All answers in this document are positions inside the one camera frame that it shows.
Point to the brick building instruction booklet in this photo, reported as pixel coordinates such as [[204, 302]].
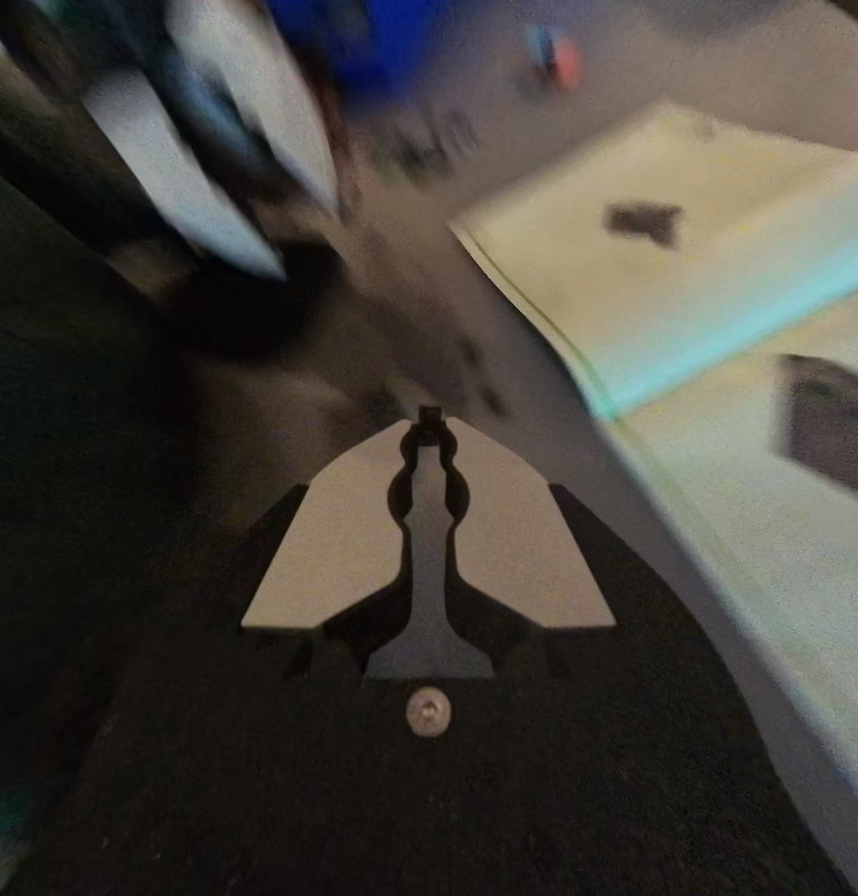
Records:
[[611, 280]]

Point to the blue plastic bin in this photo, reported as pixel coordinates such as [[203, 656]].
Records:
[[359, 42]]

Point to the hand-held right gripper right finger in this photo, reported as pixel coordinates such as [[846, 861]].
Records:
[[534, 553]]

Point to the dark green small brick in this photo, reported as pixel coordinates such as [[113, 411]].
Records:
[[429, 418]]

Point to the pile of small bricks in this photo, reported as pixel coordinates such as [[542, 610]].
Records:
[[429, 150]]

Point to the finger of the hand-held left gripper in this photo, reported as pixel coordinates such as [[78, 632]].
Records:
[[184, 175], [261, 91]]

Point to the orange and teal brick figure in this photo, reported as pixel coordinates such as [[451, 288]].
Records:
[[562, 63]]

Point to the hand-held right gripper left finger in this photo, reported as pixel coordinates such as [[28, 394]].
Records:
[[324, 553]]

